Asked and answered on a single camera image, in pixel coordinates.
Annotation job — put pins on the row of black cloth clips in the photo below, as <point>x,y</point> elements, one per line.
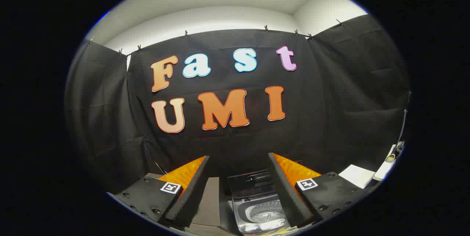
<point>186,34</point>

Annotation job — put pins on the black backdrop cloth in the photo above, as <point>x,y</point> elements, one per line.
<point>323,118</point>

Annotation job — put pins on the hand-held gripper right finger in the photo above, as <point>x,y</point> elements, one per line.
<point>284,188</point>

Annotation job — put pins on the white box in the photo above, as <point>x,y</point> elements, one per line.
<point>383,170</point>

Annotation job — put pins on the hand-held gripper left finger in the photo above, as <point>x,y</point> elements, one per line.
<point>196,188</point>

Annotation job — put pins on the grey top-load washing machine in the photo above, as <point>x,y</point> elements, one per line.
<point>257,212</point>

